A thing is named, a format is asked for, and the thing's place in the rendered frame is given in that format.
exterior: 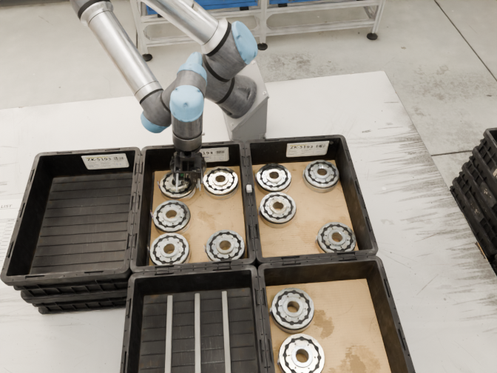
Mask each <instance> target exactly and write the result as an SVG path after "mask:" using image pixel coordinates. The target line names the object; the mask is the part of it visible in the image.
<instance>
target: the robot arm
mask: <svg viewBox="0 0 497 373"><path fill-rule="evenodd" d="M141 1H142V2H144V3H145V4H147V5H148V6H149V7H151V8H152V9H153V10H154V11H156V12H157V13H159V14H160V15H162V16H163V17H164V18H165V19H167V20H168V21H170V22H171V23H172V24H173V25H174V26H176V27H177V28H179V29H180V30H182V31H183V32H184V33H185V34H186V35H188V36H190V37H191V38H193V39H194V40H195V41H196V42H197V43H199V44H200V45H201V49H202V52H203V54H201V53H198V52H193V53H192V54H191V55H190V56H189V57H188V59H187V61H186V63H185V64H182V65H181V66H180V68H179V70H178V72H177V78H176V79H175V80H174V81H173V82H172V83H171V84H170V85H169V86H168V87H167V88H166V89H165V90H164V89H163V88H162V86H161V85H160V83H159V82H158V80H157V79H156V77H155V75H154V74H153V72H152V71H151V70H150V68H149V66H148V65H147V63H146V62H145V61H144V59H143V57H142V56H141V54H140V53H139V51H138V49H137V48H136V46H135V45H134V44H133V42H132V40H131V39H130V37H129V36H128V35H127V33H126V31H125V29H124V28H123V27H122V25H121V23H120V22H119V20H118V19H117V18H116V16H115V14H114V13H113V10H114V7H113V5H112V3H111V1H110V0H70V3H71V5H72V8H73V10H74V11H75V14H76V15H77V17H78V18H79V20H80V21H81V23H82V24H83V25H84V26H87V27H89V28H90V29H91V31H92V33H93V34H94V36H95V37H96V38H97V40H98V42H99V43H100V45H101V46H102V47H103V49H104V51H105V52H106V54H107V55H108V57H109V59H110V60H111V62H112V63H113V64H114V66H115V68H116V69H117V71H118V72H119V73H120V75H121V77H122V78H123V80H124V81H125V82H126V84H127V86H128V87H129V89H130V90H131V92H132V94H133V95H134V97H135V98H136V99H137V101H138V103H139V104H140V105H141V107H142V108H143V112H142V113H141V123H142V125H143V127H144V128H145V129H146V130H148V131H150V132H152V133H161V132H163V131H164V130H165V129H166V128H168V127H170V126H171V125H172V142H173V144H174V148H175V150H176V151H177V152H175V153H174V157H172V160H171V162H170V170H171V171H172V173H173V178H174V181H175V184H176V191H177V190H178V186H179V185H181V183H182V181H183V180H184V182H190V180H191V184H195V186H196V189H197V188H198V187H199V190H200V188H201V184H202V181H203V175H204V172H205V171H206V161H205V159H204V157H203V155H202V153H201V152H199V151H200V149H201V147H202V140H203V135H205V132H203V109H204V100H205V98H206V99H207V100H209V101H211V102H213V103H215V104H216V105H217V106H218V107H219V108H221V110H222V111H223V112H224V113H225V114H226V115H227V116H229V117H231V118H234V119H236V118H240V117H242V116H244V115H245V114H246V113H247V112H248V111H249V110H250V108H251V106H252V104H253V103H254V100H255V98H256V94H257V85H256V83H255V81H254V80H253V79H252V78H249V77H248V76H246V75H238V73H239V72H240V71H241V70H242V69H243V68H244V67H245V66H247V65H248V64H250V63H251V61H252V60H253V59H254V58H255V57H256V56H257V51H258V49H257V43H256V41H255V39H254V37H253V35H252V34H251V32H250V30H249V29H248V28H247V26H245V25H244V24H243V23H242V22H240V21H236V22H233V23H232V24H231V23H229V22H228V21H227V20H225V19H220V20H217V19H216V18H215V17H214V16H212V15H211V14H210V13H209V12H207V11H206V10H205V9H203V8H202V7H201V6H200V5H199V4H198V3H196V2H195V1H194V0H141Z"/></svg>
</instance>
